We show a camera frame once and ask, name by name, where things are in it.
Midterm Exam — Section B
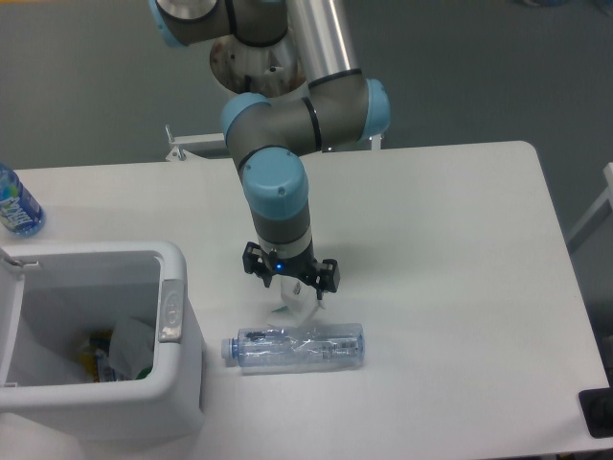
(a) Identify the white crumpled paper trash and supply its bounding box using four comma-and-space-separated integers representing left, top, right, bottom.
109, 317, 154, 380

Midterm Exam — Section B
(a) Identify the blue labelled water bottle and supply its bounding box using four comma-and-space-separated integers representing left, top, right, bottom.
1, 164, 45, 238

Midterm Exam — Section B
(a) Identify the white plastic packaging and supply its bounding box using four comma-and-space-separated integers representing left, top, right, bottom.
267, 277, 325, 327

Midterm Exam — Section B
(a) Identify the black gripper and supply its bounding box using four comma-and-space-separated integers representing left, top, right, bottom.
242, 235, 341, 300

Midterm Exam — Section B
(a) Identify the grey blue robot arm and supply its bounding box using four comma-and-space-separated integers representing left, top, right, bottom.
149, 1, 391, 295

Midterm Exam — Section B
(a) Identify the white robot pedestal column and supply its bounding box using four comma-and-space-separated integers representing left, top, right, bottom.
210, 30, 308, 103

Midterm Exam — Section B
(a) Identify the white plastic trash can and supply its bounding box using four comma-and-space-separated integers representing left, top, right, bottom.
1, 241, 206, 440

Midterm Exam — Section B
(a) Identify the white frame at right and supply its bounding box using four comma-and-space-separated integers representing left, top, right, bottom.
565, 163, 612, 254

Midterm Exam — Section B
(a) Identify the clear plastic bottle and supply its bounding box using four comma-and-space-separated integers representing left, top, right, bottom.
221, 323, 365, 374

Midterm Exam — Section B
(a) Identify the white metal table frame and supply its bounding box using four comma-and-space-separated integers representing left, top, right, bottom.
165, 125, 386, 162

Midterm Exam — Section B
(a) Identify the black table clamp mount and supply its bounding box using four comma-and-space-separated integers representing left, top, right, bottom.
579, 387, 613, 439

